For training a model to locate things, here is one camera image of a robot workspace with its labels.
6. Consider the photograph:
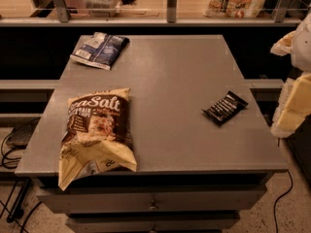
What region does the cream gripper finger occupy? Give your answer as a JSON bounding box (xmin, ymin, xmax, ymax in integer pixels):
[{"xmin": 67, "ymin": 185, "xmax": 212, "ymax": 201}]
[
  {"xmin": 271, "ymin": 74, "xmax": 311, "ymax": 138},
  {"xmin": 270, "ymin": 31, "xmax": 295, "ymax": 56}
]

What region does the black rxbar chocolate bar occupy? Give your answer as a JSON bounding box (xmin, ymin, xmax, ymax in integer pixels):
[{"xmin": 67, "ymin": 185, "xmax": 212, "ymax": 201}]
[{"xmin": 201, "ymin": 90, "xmax": 248, "ymax": 126}]

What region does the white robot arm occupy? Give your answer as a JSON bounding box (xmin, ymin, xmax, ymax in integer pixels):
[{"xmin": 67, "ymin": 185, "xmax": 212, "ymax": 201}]
[{"xmin": 270, "ymin": 15, "xmax": 311, "ymax": 138}]

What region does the colourful snack bag on shelf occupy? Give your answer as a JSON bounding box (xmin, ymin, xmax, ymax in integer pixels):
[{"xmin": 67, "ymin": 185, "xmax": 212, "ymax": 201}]
[{"xmin": 203, "ymin": 0, "xmax": 265, "ymax": 18}]

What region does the blue chip bag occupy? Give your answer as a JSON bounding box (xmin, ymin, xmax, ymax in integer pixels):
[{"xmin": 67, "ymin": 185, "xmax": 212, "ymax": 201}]
[{"xmin": 70, "ymin": 32, "xmax": 129, "ymax": 70}]

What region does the yellow brown sea salt chip bag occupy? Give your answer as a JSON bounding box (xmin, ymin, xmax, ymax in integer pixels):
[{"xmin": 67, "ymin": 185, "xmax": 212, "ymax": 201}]
[{"xmin": 58, "ymin": 88, "xmax": 137, "ymax": 190}]

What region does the grey cabinet with drawers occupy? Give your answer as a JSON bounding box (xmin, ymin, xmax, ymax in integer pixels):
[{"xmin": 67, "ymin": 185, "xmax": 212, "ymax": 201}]
[{"xmin": 17, "ymin": 35, "xmax": 288, "ymax": 233}]

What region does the clear plastic container on shelf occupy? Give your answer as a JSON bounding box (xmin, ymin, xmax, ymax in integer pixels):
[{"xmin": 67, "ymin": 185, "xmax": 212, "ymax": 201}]
[{"xmin": 83, "ymin": 0, "xmax": 120, "ymax": 17}]

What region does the dark power adapter box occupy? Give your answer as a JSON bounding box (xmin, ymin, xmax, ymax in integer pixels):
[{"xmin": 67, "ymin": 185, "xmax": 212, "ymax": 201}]
[{"xmin": 6, "ymin": 123, "xmax": 36, "ymax": 149}]

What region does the black cable right floor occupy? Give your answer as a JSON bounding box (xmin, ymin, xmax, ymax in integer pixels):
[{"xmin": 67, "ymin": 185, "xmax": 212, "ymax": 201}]
[{"xmin": 272, "ymin": 170, "xmax": 294, "ymax": 233}]

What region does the metal shelf rail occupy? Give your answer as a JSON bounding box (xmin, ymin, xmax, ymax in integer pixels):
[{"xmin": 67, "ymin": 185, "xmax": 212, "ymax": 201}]
[{"xmin": 0, "ymin": 0, "xmax": 310, "ymax": 26}]

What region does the black cables left floor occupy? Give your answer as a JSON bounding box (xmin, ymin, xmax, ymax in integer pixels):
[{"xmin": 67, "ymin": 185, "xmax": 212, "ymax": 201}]
[{"xmin": 0, "ymin": 117, "xmax": 43, "ymax": 233}]

